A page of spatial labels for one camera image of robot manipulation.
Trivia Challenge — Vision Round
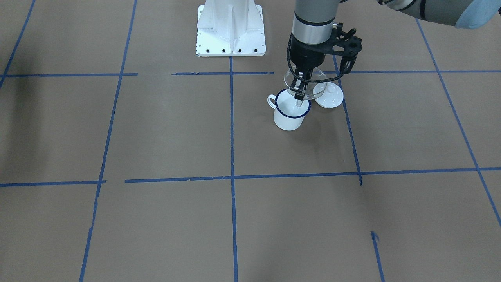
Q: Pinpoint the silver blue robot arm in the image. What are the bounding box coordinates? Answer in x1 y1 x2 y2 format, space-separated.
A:
287 0 501 104

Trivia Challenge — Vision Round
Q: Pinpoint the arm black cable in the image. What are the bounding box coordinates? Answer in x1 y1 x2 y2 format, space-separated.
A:
287 39 353 84

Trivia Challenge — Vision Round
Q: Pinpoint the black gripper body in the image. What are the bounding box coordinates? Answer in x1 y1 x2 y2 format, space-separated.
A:
289 34 326 81

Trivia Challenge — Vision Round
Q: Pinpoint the white enamel mug blue rim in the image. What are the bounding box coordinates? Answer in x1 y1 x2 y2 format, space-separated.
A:
267 89 311 131

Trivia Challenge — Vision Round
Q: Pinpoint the white ceramic lid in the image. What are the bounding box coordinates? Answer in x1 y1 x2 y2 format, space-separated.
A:
314 82 344 108

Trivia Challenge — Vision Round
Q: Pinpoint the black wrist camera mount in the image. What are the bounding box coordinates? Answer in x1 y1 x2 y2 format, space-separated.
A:
325 22 362 74

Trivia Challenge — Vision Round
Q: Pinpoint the clear glass funnel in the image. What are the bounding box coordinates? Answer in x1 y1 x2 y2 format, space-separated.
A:
283 68 327 106

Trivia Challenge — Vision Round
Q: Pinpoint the white pedestal column with base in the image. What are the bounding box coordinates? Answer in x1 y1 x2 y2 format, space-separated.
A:
196 0 267 57

